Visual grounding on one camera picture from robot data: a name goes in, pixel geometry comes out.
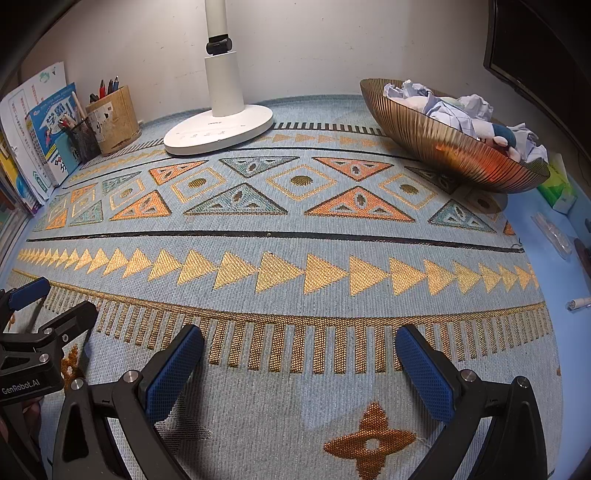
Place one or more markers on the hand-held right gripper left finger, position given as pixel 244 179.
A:
pixel 178 369

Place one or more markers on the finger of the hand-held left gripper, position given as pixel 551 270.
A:
pixel 74 323
pixel 30 290

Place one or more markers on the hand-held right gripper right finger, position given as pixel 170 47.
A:
pixel 422 374

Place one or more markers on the amber ribbed glass bowl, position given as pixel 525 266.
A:
pixel 452 147

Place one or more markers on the white and blue bird plush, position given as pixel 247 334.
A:
pixel 503 134

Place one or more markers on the pile of paper balls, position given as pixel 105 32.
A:
pixel 471 108

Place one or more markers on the patterned woven table mat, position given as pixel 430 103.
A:
pixel 295 286

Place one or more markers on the black mesh pen holder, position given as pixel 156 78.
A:
pixel 85 141

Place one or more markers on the blue workbook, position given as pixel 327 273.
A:
pixel 44 124

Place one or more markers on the small white tube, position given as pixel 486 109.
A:
pixel 579 304

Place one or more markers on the stack of white workbooks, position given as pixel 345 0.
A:
pixel 18 106

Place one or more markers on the clear plastic wrapper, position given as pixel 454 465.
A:
pixel 551 235

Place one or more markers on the bamboo pen holder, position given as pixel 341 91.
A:
pixel 115 120

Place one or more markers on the wooden pencil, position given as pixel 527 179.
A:
pixel 77 105

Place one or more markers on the red pen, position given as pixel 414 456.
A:
pixel 101 88

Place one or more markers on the grey pen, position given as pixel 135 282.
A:
pixel 110 86

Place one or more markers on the green tissue pack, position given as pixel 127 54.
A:
pixel 556 189

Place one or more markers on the white desk lamp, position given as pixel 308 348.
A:
pixel 221 83

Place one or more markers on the black monitor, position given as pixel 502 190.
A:
pixel 545 46

